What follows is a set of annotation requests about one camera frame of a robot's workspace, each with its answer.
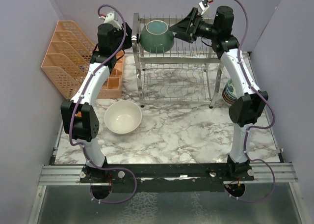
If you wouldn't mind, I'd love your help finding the orange plastic file organizer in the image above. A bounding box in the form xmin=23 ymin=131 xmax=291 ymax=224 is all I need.
xmin=40 ymin=21 xmax=126 ymax=100

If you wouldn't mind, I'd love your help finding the large cream ceramic bowl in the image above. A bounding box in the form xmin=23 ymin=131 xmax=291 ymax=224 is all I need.
xmin=104 ymin=100 xmax=142 ymax=135

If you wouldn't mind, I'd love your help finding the aluminium frame rail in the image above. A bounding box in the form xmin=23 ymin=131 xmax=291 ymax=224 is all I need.
xmin=38 ymin=165 xmax=83 ymax=186

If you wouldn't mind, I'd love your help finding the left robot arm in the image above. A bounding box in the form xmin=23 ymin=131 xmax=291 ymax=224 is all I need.
xmin=60 ymin=23 xmax=132 ymax=182

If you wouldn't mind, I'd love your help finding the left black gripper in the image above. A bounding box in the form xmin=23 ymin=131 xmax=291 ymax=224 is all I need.
xmin=112 ymin=22 xmax=140 ymax=54

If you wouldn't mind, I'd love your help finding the steel two-tier dish rack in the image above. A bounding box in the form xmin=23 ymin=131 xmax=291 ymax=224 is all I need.
xmin=131 ymin=13 xmax=223 ymax=109

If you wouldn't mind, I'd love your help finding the large teal ceramic bowl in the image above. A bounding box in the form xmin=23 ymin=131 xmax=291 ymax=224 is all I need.
xmin=139 ymin=20 xmax=174 ymax=54

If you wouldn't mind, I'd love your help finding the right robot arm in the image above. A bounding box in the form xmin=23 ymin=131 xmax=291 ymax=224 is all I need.
xmin=169 ymin=6 xmax=268 ymax=180

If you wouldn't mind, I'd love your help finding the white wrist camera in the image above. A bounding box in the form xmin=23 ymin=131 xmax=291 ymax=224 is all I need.
xmin=99 ymin=11 xmax=122 ymax=30
xmin=199 ymin=0 xmax=213 ymax=16

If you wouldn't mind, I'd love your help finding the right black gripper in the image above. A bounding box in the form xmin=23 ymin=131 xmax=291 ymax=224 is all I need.
xmin=168 ymin=8 xmax=217 ymax=45

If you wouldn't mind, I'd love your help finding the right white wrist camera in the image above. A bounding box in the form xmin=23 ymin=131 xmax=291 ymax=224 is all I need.
xmin=199 ymin=0 xmax=213 ymax=16

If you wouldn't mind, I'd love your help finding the green patterned small bowl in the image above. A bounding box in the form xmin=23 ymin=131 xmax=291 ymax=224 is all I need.
xmin=225 ymin=79 xmax=237 ymax=100

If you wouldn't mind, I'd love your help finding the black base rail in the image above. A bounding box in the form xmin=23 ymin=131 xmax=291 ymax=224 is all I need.
xmin=79 ymin=163 xmax=254 ymax=193

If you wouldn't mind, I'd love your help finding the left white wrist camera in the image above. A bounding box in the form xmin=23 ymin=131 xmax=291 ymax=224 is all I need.
xmin=99 ymin=11 xmax=122 ymax=30

